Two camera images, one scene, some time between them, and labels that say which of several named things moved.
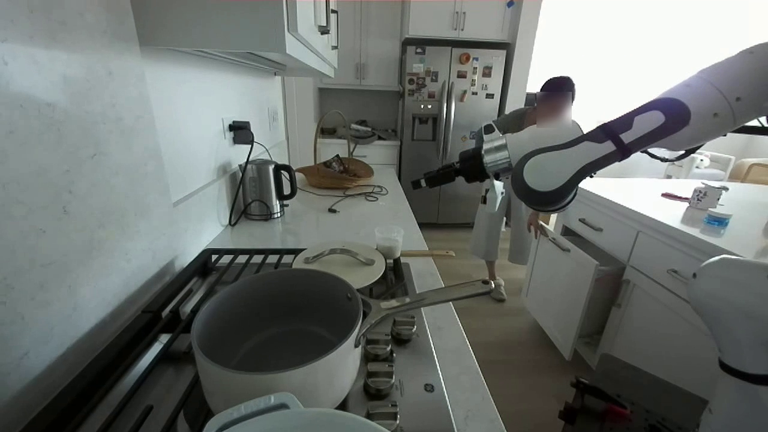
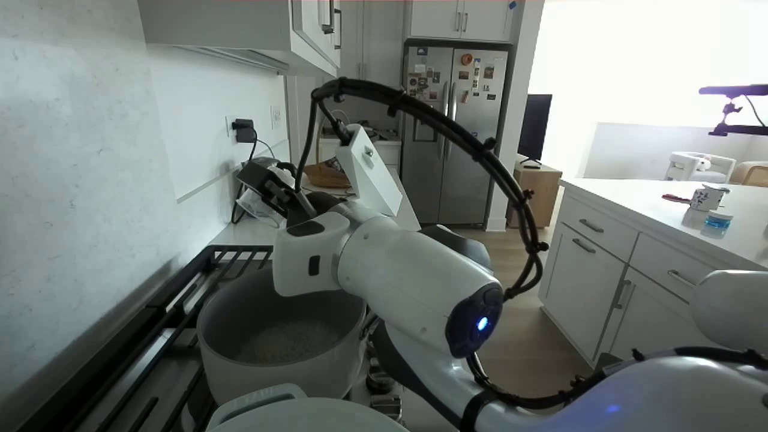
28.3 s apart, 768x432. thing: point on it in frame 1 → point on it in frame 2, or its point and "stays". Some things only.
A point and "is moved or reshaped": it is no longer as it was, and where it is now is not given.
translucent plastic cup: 389,241 is moved or reshaped
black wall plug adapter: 240,130 stays
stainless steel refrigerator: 446,91 stays
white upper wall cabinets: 292,37 stays
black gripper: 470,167 → 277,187
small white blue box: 706,211 stays
